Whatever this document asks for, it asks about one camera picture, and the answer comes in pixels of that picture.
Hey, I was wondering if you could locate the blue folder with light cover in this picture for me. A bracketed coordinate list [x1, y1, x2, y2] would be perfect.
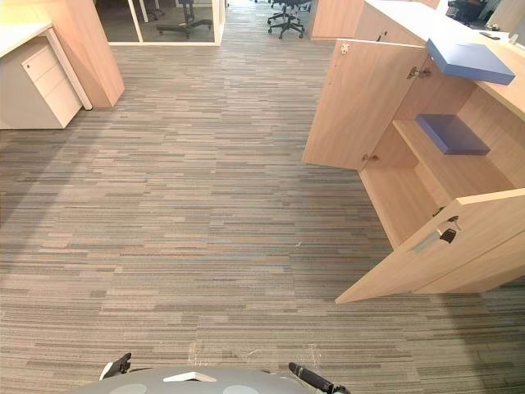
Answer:
[425, 38, 517, 86]

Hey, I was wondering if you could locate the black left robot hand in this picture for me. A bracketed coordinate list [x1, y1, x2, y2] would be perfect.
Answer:
[98, 352, 133, 381]

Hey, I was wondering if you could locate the wooden office cabinet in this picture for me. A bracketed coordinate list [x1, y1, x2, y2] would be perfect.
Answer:
[353, 0, 525, 295]

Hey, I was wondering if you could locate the black wheeled stand base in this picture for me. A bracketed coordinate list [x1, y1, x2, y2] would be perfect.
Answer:
[156, 0, 215, 40]

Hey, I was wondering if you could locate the wooden cabinet door with hinges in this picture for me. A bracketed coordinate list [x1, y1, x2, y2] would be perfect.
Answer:
[302, 38, 430, 172]

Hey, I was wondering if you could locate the dark office chair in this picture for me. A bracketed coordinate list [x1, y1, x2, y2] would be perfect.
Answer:
[445, 0, 495, 26]

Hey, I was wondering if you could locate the white desk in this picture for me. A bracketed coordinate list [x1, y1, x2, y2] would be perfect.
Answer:
[0, 22, 94, 112]

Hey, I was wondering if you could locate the tall wooden cabinet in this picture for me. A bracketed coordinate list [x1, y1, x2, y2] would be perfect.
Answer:
[309, 0, 367, 42]

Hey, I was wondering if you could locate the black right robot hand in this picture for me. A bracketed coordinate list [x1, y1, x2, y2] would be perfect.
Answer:
[287, 361, 353, 394]

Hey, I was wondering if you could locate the black office chair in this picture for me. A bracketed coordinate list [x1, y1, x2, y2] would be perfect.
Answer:
[267, 0, 313, 40]

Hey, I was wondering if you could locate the wooden cabinet door with lock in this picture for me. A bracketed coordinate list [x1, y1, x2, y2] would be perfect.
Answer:
[334, 188, 525, 305]

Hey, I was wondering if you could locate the wooden partition panel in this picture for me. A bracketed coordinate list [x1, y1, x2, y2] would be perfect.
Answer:
[50, 0, 126, 109]

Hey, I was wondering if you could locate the grey robot torso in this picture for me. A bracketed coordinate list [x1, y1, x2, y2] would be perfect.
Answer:
[68, 365, 307, 394]

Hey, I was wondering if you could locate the wooden cabinet shelf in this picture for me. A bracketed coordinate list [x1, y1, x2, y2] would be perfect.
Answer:
[392, 118, 516, 206]

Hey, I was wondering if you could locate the white framed glass partition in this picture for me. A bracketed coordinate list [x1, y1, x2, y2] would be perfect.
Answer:
[94, 0, 227, 48]

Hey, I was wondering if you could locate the silver recessed door handle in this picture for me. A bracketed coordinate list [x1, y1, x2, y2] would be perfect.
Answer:
[413, 231, 441, 254]

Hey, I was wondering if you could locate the dark blue folder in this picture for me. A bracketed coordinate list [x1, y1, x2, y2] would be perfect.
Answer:
[414, 113, 492, 156]

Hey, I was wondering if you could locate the black key in lock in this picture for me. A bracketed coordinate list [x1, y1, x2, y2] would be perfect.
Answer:
[436, 215, 461, 244]

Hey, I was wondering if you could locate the white drawer pedestal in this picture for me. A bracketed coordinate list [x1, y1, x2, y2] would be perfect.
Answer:
[0, 42, 84, 131]

